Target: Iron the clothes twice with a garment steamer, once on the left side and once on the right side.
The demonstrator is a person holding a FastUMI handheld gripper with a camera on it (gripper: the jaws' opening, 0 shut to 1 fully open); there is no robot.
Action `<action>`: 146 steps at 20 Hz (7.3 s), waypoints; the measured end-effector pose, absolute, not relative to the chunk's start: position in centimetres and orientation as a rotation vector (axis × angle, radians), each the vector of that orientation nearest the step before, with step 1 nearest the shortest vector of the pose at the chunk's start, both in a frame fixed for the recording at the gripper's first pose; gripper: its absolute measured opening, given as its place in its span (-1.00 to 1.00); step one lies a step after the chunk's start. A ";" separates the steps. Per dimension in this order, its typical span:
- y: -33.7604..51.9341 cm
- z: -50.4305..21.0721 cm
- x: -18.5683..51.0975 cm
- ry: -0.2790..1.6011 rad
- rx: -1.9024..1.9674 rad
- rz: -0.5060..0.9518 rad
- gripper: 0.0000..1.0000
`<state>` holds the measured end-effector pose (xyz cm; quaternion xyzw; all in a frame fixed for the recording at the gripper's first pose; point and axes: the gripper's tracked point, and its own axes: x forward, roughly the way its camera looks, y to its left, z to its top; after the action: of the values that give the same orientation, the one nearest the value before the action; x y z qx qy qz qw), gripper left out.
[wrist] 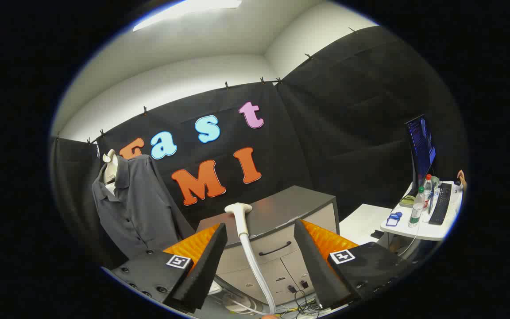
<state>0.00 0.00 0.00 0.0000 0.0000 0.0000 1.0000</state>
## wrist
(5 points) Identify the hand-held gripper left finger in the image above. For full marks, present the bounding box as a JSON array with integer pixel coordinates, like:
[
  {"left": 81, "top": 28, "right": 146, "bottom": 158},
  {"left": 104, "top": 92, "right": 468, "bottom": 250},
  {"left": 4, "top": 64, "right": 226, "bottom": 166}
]
[{"left": 110, "top": 223, "right": 228, "bottom": 313}]

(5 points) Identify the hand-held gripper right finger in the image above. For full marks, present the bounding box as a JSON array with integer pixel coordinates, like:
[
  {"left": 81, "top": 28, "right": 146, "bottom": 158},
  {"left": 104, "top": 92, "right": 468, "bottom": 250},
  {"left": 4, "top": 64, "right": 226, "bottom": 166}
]
[{"left": 294, "top": 218, "right": 415, "bottom": 309}]

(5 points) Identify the white garment steamer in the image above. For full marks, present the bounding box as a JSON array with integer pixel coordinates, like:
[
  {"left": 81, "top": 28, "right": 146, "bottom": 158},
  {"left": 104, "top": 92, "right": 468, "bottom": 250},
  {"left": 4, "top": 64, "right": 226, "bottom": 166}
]
[{"left": 224, "top": 202, "right": 278, "bottom": 316}]

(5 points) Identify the grey button shirt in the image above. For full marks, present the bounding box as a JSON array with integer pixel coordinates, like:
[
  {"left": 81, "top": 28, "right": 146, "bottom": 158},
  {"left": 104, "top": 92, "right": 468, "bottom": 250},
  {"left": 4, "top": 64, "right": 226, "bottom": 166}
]
[{"left": 92, "top": 155, "right": 196, "bottom": 259}]

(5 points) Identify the white flat platform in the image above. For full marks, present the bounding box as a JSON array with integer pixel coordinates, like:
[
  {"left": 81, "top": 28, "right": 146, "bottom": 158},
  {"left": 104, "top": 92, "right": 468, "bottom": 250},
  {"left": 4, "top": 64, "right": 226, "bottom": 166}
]
[{"left": 339, "top": 204, "right": 393, "bottom": 245}]

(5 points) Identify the grey cabinet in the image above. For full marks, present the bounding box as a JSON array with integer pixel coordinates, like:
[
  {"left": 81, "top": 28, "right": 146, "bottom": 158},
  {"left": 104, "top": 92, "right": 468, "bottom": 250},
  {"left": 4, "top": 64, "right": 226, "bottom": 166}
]
[{"left": 196, "top": 185, "right": 340, "bottom": 306}]

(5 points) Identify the white side desk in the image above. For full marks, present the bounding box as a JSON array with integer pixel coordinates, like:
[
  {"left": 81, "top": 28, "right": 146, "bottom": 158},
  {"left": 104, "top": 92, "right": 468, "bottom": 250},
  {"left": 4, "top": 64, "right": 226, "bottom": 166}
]
[{"left": 380, "top": 179, "right": 464, "bottom": 242}]

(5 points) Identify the white mannequin torso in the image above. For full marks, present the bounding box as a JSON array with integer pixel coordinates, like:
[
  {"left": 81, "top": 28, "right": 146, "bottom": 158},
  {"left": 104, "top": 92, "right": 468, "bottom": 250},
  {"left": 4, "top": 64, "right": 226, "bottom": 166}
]
[{"left": 102, "top": 149, "right": 119, "bottom": 195}]

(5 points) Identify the black keyboard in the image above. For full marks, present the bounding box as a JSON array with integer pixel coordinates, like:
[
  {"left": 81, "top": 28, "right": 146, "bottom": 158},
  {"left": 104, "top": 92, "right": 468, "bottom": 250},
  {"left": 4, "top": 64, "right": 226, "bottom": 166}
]
[{"left": 429, "top": 183, "right": 452, "bottom": 226}]

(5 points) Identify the computer monitor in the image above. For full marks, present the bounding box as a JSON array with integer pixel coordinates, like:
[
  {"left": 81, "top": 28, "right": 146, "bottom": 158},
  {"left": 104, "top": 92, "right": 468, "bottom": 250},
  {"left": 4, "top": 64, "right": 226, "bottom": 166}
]
[{"left": 406, "top": 114, "right": 436, "bottom": 191}]

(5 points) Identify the tangle of floor cables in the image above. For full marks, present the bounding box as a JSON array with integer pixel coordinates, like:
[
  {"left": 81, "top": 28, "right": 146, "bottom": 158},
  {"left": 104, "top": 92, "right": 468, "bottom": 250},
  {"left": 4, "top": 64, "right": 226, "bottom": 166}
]
[{"left": 277, "top": 288, "right": 326, "bottom": 317}]

